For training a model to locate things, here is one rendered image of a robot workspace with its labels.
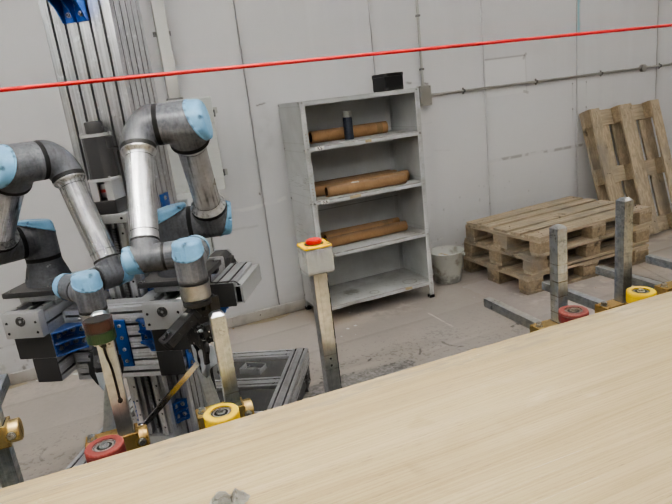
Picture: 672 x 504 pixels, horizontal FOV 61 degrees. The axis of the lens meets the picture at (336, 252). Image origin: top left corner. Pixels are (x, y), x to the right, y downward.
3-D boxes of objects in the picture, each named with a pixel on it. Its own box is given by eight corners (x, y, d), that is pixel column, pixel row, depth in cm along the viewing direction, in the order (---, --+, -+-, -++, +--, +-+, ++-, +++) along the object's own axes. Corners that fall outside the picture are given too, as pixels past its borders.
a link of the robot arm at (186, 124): (193, 221, 203) (151, 94, 160) (235, 215, 205) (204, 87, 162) (193, 247, 196) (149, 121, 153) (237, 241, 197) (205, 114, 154)
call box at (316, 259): (300, 272, 144) (296, 243, 142) (326, 267, 146) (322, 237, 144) (308, 279, 137) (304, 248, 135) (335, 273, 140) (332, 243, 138)
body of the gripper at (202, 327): (229, 339, 147) (222, 295, 144) (199, 351, 142) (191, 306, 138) (215, 332, 153) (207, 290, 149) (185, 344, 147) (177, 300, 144)
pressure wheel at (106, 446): (96, 484, 126) (84, 439, 123) (133, 472, 129) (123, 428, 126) (95, 506, 119) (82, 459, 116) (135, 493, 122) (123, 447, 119)
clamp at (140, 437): (90, 455, 134) (85, 436, 132) (150, 438, 138) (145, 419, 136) (89, 468, 128) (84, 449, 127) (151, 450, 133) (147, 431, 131)
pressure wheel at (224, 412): (204, 462, 130) (195, 417, 127) (223, 441, 137) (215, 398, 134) (234, 466, 127) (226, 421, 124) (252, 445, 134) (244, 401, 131)
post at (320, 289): (327, 428, 155) (306, 270, 143) (344, 422, 156) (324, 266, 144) (333, 436, 151) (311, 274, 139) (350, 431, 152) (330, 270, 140)
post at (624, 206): (613, 342, 186) (615, 197, 173) (621, 339, 187) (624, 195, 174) (622, 346, 183) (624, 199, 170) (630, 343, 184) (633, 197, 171)
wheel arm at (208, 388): (196, 376, 169) (193, 363, 168) (208, 373, 170) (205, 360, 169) (221, 454, 129) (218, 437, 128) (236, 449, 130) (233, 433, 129)
